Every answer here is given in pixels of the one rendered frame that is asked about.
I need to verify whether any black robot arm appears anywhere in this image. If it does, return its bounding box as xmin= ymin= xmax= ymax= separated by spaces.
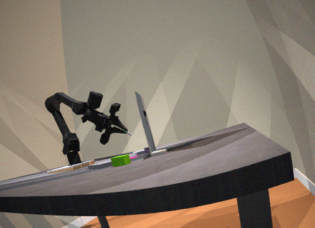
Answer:
xmin=45 ymin=91 xmax=108 ymax=166

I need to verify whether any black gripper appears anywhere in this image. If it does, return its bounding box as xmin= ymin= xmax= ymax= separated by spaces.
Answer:
xmin=93 ymin=103 xmax=128 ymax=145

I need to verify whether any green rectangular block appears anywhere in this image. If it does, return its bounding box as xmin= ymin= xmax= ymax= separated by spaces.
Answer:
xmin=111 ymin=154 xmax=131 ymax=167

